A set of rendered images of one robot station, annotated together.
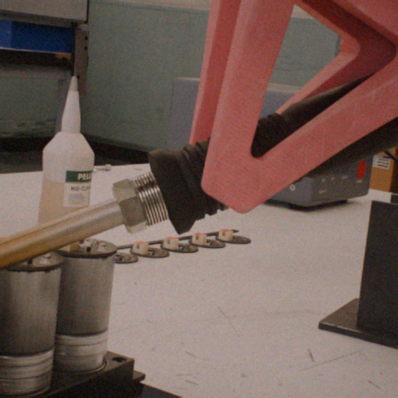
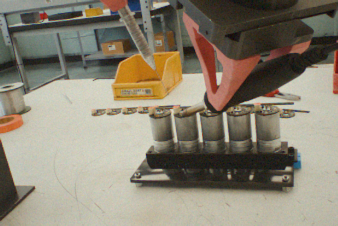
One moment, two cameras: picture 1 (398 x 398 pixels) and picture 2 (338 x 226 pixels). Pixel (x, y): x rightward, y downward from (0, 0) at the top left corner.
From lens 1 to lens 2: 33 cm
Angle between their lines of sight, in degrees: 75
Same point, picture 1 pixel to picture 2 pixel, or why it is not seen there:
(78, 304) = (258, 129)
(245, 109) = (206, 77)
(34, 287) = (231, 120)
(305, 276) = not seen: outside the picture
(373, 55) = (274, 54)
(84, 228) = (200, 106)
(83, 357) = (261, 147)
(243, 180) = (213, 100)
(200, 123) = not seen: hidden behind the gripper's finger
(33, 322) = (233, 131)
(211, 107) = not seen: hidden behind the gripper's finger
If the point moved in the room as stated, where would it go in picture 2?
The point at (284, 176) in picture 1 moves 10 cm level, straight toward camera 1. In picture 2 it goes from (219, 100) to (89, 125)
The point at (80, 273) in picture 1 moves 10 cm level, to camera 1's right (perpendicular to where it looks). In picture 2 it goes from (256, 119) to (320, 159)
